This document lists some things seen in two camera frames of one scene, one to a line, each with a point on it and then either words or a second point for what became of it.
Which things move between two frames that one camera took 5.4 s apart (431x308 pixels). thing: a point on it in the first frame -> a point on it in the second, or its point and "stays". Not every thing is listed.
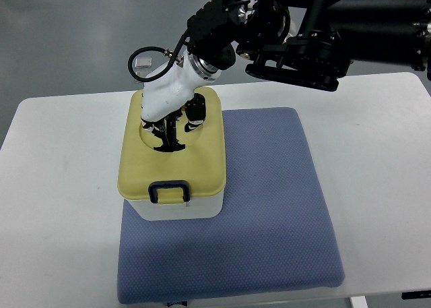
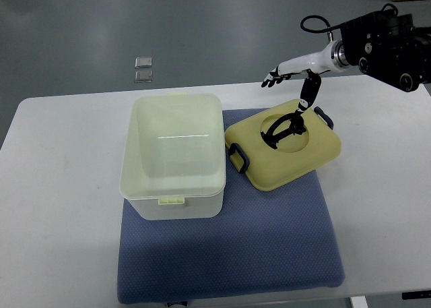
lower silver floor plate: [141, 74] stays
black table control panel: [417, 294] stays
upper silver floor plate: [143, 63] stays
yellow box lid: [173, 177] -> [277, 146]
